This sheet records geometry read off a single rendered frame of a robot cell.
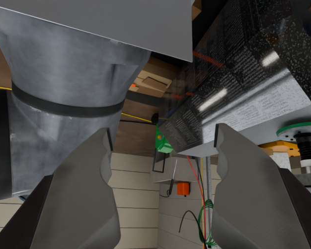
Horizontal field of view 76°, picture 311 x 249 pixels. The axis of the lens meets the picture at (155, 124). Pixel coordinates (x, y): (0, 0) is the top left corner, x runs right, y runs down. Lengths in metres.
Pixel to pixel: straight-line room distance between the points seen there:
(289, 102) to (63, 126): 0.90
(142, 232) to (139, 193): 1.02
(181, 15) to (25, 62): 0.17
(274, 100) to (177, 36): 0.83
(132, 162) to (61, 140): 5.91
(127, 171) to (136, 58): 5.89
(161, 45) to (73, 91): 0.11
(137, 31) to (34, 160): 0.19
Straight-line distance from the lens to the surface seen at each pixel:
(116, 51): 0.22
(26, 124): 0.28
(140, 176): 6.19
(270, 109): 1.05
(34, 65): 0.24
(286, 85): 0.98
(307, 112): 1.06
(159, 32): 0.22
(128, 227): 6.14
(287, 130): 1.10
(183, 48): 0.22
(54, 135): 0.27
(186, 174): 4.24
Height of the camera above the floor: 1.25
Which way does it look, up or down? 21 degrees down
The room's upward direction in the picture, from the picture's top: 177 degrees counter-clockwise
